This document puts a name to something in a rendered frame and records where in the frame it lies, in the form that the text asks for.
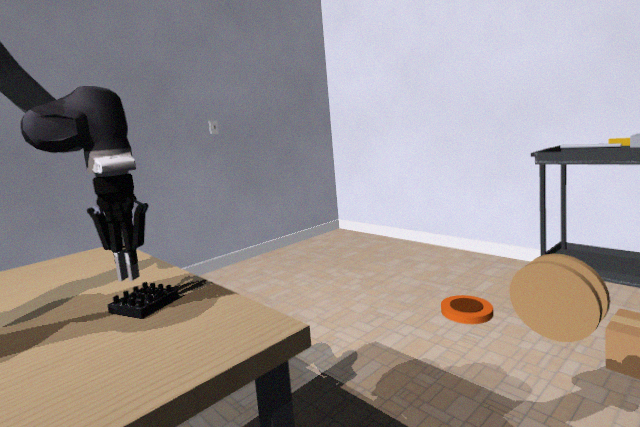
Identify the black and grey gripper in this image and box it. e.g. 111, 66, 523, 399
87, 174, 148, 282

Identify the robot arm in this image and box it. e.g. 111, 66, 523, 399
0, 42, 136, 177

